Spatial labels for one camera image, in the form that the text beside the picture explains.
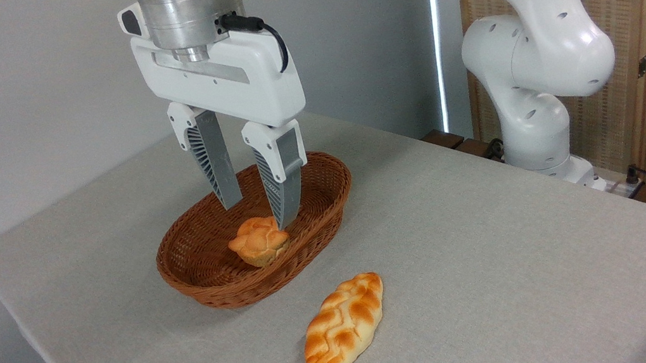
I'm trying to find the black plug with cable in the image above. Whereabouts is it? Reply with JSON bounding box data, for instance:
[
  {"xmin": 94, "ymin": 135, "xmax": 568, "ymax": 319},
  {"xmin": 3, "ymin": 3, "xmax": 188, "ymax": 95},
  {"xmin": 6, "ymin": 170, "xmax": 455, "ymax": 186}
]
[{"xmin": 622, "ymin": 163, "xmax": 646, "ymax": 200}]

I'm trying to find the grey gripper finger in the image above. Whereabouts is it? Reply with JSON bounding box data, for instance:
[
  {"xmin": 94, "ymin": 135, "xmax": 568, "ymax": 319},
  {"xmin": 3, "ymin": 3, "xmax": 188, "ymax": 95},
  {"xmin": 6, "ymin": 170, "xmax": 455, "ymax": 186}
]
[
  {"xmin": 166, "ymin": 94, "xmax": 245, "ymax": 217},
  {"xmin": 240, "ymin": 114, "xmax": 317, "ymax": 234}
]

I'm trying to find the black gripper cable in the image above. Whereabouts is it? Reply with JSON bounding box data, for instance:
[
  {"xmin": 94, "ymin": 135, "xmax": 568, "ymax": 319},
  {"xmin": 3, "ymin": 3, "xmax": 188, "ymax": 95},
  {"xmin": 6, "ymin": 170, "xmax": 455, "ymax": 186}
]
[{"xmin": 214, "ymin": 5, "xmax": 291, "ymax": 83}]

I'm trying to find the brown oval wicker basket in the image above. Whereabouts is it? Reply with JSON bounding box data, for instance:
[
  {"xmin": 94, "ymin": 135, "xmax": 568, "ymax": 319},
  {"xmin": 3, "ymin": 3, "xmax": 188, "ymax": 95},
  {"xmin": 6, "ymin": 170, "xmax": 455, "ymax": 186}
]
[{"xmin": 144, "ymin": 145, "xmax": 369, "ymax": 320}]

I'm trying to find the round golden bread roll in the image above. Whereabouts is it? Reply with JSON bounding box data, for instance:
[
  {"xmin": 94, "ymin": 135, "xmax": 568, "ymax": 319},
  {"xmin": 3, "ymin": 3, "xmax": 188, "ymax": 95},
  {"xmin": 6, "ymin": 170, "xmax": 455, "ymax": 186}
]
[{"xmin": 225, "ymin": 213, "xmax": 294, "ymax": 272}]

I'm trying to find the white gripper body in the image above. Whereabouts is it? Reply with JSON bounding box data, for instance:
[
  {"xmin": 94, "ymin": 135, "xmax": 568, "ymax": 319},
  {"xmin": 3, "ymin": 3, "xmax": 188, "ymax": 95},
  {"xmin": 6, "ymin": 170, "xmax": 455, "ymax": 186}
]
[{"xmin": 117, "ymin": 0, "xmax": 310, "ymax": 149}]

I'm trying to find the long braided bread loaf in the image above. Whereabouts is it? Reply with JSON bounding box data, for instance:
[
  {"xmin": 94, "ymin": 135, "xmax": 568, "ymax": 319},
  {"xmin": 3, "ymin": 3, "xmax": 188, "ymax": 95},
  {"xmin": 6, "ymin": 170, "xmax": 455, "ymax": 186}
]
[{"xmin": 289, "ymin": 271, "xmax": 395, "ymax": 363}]

